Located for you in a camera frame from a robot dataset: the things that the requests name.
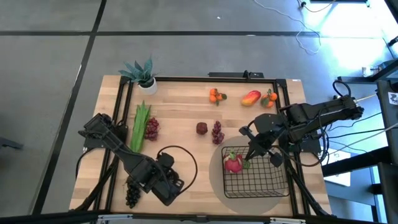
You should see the black beam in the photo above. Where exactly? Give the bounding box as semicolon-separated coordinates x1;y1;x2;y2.
322;145;398;178

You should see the dark red apple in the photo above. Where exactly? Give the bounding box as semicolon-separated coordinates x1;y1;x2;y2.
195;121;209;136

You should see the red grape bunch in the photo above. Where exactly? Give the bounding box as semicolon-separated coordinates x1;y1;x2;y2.
144;116;160;142

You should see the white paper sheet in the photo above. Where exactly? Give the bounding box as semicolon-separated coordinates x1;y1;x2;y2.
323;148;351;187

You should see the round grey placemat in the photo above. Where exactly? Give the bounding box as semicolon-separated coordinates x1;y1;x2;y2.
208;134;290;216

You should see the red-yellow mango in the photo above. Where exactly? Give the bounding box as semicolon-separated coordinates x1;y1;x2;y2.
241;90;262;108

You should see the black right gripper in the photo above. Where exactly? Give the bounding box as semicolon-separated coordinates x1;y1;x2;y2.
239;113;289;169

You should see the purple-red grape bunch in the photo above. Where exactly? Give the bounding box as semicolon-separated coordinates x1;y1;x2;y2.
211;120;226;146

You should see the black wire basket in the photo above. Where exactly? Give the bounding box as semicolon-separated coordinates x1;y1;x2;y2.
221;145;290;199

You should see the black looped cable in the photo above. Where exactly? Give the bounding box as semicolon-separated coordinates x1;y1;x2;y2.
156;144;199;195

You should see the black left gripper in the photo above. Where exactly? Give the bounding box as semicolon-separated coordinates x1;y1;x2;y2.
129;161;185;207

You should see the dark floor stand foot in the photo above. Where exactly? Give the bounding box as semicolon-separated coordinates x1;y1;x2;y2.
0;136;24;151

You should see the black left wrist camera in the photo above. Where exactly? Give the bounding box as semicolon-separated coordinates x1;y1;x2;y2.
156;152;175;169

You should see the grey cabinet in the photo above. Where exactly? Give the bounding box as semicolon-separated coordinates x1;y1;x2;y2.
376;79;398;224

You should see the green leafy vegetable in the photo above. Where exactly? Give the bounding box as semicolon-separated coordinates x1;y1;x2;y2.
129;100;152;154

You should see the black grape bunch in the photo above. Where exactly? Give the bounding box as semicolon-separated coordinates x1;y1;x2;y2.
124;181;142;210

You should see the black aluminium table frame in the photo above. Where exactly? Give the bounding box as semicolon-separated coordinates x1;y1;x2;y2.
70;75;332;218

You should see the pink dragon fruit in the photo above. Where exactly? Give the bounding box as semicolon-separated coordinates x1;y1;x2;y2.
223;149;251;175

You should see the black bracket bar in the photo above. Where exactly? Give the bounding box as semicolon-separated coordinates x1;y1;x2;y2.
208;71;266;80

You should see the white floor cable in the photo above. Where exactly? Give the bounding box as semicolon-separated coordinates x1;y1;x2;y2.
253;0;322;55

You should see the orange tangerine cluster with leaves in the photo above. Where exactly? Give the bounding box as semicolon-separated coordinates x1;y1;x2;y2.
208;87;228;107
260;88;279;110

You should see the green plant in white pot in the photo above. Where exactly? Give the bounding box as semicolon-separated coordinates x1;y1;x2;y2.
118;57;159;96

